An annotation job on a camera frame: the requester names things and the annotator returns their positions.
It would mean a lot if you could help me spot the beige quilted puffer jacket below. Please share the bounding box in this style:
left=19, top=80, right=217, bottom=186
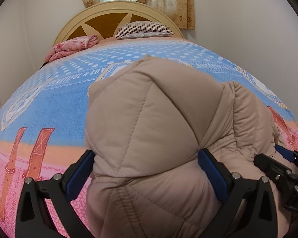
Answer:
left=85, top=54, right=292, bottom=238

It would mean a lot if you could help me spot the pink and blue bedspread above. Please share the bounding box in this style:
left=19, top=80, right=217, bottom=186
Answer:
left=0, top=37, right=298, bottom=237

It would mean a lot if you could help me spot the pink floral folded blanket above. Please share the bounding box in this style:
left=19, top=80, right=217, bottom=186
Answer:
left=43, top=35, right=98, bottom=63

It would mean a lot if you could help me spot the striped pillow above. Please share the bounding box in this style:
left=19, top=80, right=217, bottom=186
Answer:
left=115, top=21, right=174, bottom=38

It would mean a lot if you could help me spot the cream round wooden headboard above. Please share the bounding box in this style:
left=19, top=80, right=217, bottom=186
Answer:
left=54, top=1, right=184, bottom=44

